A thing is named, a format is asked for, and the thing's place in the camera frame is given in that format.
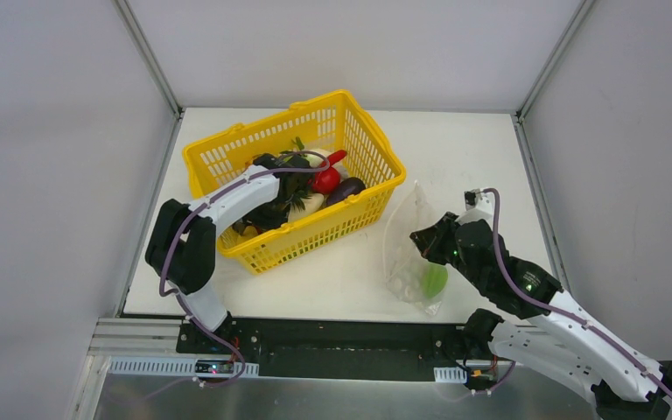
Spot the white toy radish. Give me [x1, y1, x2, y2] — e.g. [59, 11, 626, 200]
[288, 192, 326, 223]

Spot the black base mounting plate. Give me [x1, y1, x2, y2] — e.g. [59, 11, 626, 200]
[176, 318, 497, 382]

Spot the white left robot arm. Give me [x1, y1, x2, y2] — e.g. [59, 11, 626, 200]
[144, 152, 324, 354]

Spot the white toy onion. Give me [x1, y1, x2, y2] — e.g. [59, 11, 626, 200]
[304, 149, 332, 166]

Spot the green toy pepper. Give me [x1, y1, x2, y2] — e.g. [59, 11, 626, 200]
[420, 263, 448, 299]

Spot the clear zip top bag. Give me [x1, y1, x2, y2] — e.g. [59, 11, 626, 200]
[382, 182, 445, 317]

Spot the purple toy eggplant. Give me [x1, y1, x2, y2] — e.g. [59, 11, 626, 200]
[325, 177, 366, 207]

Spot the yellow plastic shopping basket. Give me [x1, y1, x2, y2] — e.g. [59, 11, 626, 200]
[182, 90, 406, 274]

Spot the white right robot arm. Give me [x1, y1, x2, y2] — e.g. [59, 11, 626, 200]
[409, 209, 672, 419]

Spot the red toy chili pepper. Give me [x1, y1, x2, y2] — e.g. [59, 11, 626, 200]
[326, 150, 347, 167]

